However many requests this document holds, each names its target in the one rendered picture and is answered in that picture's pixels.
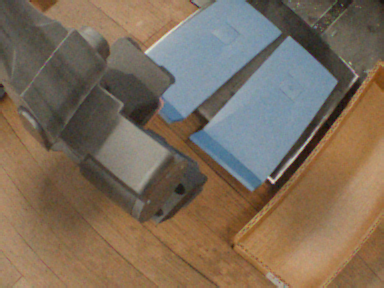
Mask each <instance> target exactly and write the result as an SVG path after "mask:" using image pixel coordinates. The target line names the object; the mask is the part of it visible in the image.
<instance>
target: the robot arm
mask: <svg viewBox="0 0 384 288"><path fill-rule="evenodd" d="M175 82H176V79H175V77H174V75H173V74H171V72H170V71H169V70H166V69H165V67H164V66H162V65H160V66H159V65H158V64H156V63H155V61H153V60H152V59H151V58H150V57H149V56H147V54H146V53H144V51H142V50H141V46H140V45H139V44H138V43H137V42H135V40H133V38H131V37H128V36H124V37H121V38H118V39H117V40H116V42H114V43H113V45H111V47H110V48H109V43H108V42H107V40H106V39H105V38H104V36H103V35H102V34H100V33H99V32H98V31H97V30H95V29H93V28H91V27H90V26H82V28H80V30H79V31H77V30H76V29H75V28H72V27H71V28H69V27H67V28H66V27H64V26H63V25H62V24H61V23H60V22H59V21H58V20H54V19H52V18H50V17H48V16H47V15H45V14H43V13H41V12H40V11H38V10H37V9H36V8H34V6H33V5H31V4H30V3H29V2H28V1H26V0H0V102H1V100H2V99H3V97H4V96H5V95H6V94H8V95H9V97H10V98H11V99H12V101H13V102H14V103H15V104H16V106H17V107H18V109H17V113H18V115H19V117H20V121H21V123H22V125H23V127H24V128H25V129H26V131H28V132H29V133H30V134H31V136H33V138H34V139H36V140H37V142H39V144H40V145H41V146H42V147H43V148H44V149H46V151H47V152H49V150H52V151H55V152H64V153H65V154H66V155H68V157H70V159H71V160H72V161H74V162H75V163H76V164H77V165H78V166H79V167H80V174H81V175H83V177H84V178H86V179H87V180H88V181H89V182H90V183H91V184H92V185H94V186H95V187H96V188H98V190H99V191H101V192H102V194H105V195H106V196H107V197H108V198H109V199H110V200H111V201H112V202H114V203H115V204H117V205H118V206H119V207H120V208H121V209H122V210H124V211H125V212H127V213H128V214H129V215H131V217H132V218H135V219H136V220H137V221H138V222H139V223H143V222H145V221H147V220H148V219H152V220H153V222H154V223H155V224H160V223H161V222H165V221H166V220H168V219H172V217H173V216H174V215H176V214H177V213H178V211H179V210H180V209H181V208H184V209H185V208H186V207H187V205H189V204H190V203H191V202H192V201H193V200H194V199H195V198H196V197H197V195H198V194H199V193H201V192H202V191H203V185H204V184H205V183H206V182H207V181H208V180H209V179H208V176H207V175H204V174H202V173H201V172H200V171H199V164H198V162H197V161H195V160H194V159H192V158H191V157H189V156H188V155H186V154H185V153H184V152H182V151H179V150H178V149H176V148H175V147H173V146H172V145H171V144H169V143H168V142H167V141H166V138H163V137H161V136H160V135H159V134H157V133H156V132H154V131H153V130H152V129H151V128H149V127H148V128H147V129H144V126H145V125H146V123H147V122H150V121H151V120H152V119H153V117H154V116H155V115H156V114H157V113H158V112H159V111H160V110H161V108H162V107H163V106H164V105H165V102H164V101H163V99H162V98H160V97H161V96H162V95H163V94H164V92H165V91H167V90H168V88H169V87H170V85H171V84H175ZM3 85H4V87H3V88H2V86H3Z"/></svg>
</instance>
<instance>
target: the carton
mask: <svg viewBox="0 0 384 288"><path fill-rule="evenodd" d="M383 217H384V63H383V62H382V61H381V59H379V61H378V62H377V64H376V65H375V66H374V67H373V69H372V70H371V72H370V73H369V74H368V76H367V78H366V80H365V81H364V82H363V84H362V86H361V87H360V88H359V89H358V91H357V93H356V94H355V95H354V97H353V98H352V99H351V101H350V102H349V103H348V105H347V107H346V108H345V110H344V111H343V113H341V115H340V116H339V118H338V119H337V121H335V123H334V124H333V126H332V127H331V128H330V130H328V132H327V134H325V136H324V138H323V139H322V141H321V142H320V143H319V144H318V146H316V148H315V149H314V151H312V153H311V154H310V156H308V158H307V159H306V161H305V162H303V164H302V165H301V166H300V168H298V170H297V171H296V172H295V174H294V175H293V176H292V177H291V179H290V180H289V181H288V182H287V183H286V184H285V185H284V187H283V188H282V189H280V191H279V192H278V193H277V194H276V195H275V196H274V197H273V198H272V199H271V200H270V202H269V203H268V204H266V205H265V207H264V208H263V209H262V210H260V211H259V212H258V215H257V216H255V217H254V218H253V219H252V220H251V222H249V223H248V224H247V225H246V226H245V227H244V228H243V229H242V230H241V231H239V232H238V233H237V235H236V237H235V239H234V241H233V243H232V245H231V249H232V250H234V251H235V252H236V253H238V254H239V255H241V257H243V258H244V259H245V260H246V261H248V262H249V263H250V264H251V265H252V266H253V267H255V268H257V269H258V270H259V271H260V272H262V273H263V275H265V277H267V278H268V279H269V280H270V281H272V282H274V283H275V284H276V285H277V286H278V287H280V288H325V287H326V286H327V285H328V283H330V282H331V280H333V278H335V276H336V275H337V274H338V273H339V272H340V271H341V270H342V269H343V268H344V266H345V265H346V264H347V263H348V262H349V261H350V259H352V257H353V256H354V254H355V253H356V252H357V251H358V250H359V249H360V248H361V246H362V245H363V244H364V242H365V241H366V240H367V239H368V237H369V236H370V234H371V233H372V232H373V231H374V230H375V228H376V226H377V225H378V224H379V223H380V221H381V220H382V218H383Z"/></svg>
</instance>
